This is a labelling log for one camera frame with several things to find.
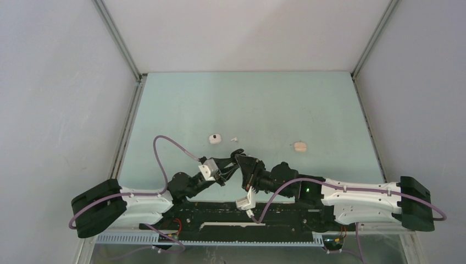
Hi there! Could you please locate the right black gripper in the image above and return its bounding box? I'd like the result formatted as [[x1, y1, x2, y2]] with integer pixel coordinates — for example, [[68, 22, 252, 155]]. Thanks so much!
[[236, 154, 293, 199]]

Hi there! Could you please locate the white earbud charging case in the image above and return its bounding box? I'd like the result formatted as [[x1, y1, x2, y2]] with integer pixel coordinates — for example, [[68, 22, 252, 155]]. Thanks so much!
[[209, 134, 222, 145]]

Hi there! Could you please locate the pink earbud charging case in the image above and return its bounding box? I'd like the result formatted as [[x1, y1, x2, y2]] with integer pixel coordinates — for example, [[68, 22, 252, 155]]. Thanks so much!
[[293, 141, 307, 152]]

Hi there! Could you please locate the black earbud charging case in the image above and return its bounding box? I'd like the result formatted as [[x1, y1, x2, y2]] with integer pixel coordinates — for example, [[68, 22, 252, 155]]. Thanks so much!
[[230, 148, 244, 158]]

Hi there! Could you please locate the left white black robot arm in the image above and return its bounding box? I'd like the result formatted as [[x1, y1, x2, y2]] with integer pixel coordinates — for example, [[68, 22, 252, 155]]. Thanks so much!
[[69, 157, 239, 238]]

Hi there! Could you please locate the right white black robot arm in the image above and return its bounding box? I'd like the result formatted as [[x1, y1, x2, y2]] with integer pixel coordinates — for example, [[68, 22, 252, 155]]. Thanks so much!
[[234, 154, 435, 232]]

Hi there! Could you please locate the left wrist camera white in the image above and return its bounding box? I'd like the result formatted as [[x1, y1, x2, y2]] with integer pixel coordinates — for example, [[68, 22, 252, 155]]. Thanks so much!
[[198, 158, 219, 181]]

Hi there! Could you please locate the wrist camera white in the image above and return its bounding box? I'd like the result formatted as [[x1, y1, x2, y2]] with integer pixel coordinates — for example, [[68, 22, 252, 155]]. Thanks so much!
[[235, 188, 256, 211], [198, 158, 219, 181]]

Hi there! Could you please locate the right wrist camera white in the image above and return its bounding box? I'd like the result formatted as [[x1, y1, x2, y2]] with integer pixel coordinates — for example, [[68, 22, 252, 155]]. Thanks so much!
[[235, 188, 256, 211]]

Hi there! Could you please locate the aluminium rail frame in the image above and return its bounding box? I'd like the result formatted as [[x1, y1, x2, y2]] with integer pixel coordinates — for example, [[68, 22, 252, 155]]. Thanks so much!
[[74, 224, 426, 263]]

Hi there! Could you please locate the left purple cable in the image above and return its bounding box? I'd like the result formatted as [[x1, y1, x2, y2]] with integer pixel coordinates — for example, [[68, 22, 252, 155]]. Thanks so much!
[[68, 135, 201, 255]]

